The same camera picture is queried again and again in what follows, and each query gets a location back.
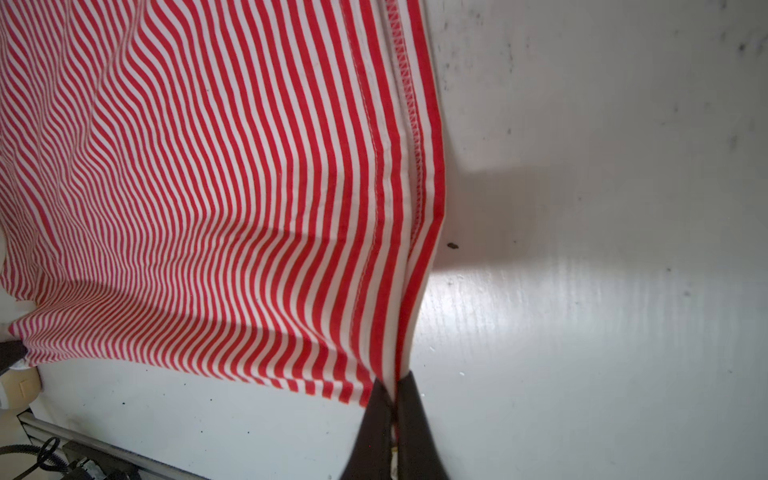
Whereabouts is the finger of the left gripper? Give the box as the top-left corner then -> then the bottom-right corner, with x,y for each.
0,340 -> 28,375

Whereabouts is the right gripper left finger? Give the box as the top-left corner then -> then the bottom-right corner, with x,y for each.
340,380 -> 395,480

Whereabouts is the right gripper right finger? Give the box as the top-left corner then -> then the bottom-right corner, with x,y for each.
396,372 -> 449,480

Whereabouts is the red white striped tank top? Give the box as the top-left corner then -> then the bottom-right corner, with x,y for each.
1,1 -> 446,405

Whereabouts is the aluminium front rail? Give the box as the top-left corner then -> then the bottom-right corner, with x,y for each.
17,410 -> 204,479

